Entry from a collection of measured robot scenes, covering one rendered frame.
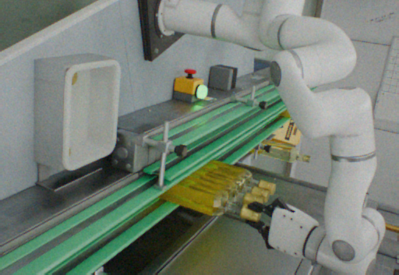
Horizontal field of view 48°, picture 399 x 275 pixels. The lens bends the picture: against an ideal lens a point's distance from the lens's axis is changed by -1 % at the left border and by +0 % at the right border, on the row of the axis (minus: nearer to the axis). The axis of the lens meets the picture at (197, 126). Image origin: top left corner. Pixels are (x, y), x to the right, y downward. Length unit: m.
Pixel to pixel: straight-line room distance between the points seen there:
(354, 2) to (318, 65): 6.00
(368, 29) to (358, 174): 6.02
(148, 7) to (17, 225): 0.64
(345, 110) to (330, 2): 6.12
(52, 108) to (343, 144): 0.57
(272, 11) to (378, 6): 5.82
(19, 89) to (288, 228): 0.65
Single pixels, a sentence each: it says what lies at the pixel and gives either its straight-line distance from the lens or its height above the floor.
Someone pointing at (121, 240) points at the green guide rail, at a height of 0.95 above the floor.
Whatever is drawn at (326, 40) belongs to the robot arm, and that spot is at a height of 1.26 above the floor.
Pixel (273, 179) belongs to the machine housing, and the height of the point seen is 1.05.
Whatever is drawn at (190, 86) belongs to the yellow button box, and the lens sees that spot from 1.43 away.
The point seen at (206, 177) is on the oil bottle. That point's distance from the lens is 1.20.
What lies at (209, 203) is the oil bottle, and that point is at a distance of 1.13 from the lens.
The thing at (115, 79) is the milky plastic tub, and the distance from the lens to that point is 1.03.
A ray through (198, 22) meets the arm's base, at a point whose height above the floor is 0.90.
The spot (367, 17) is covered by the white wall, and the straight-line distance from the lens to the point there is 6.88.
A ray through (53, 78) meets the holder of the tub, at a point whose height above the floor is 0.80.
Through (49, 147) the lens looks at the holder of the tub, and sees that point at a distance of 0.98.
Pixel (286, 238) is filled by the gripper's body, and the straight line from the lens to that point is 1.07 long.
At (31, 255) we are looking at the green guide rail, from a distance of 0.85.
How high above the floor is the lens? 1.42
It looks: 23 degrees down
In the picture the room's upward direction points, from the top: 104 degrees clockwise
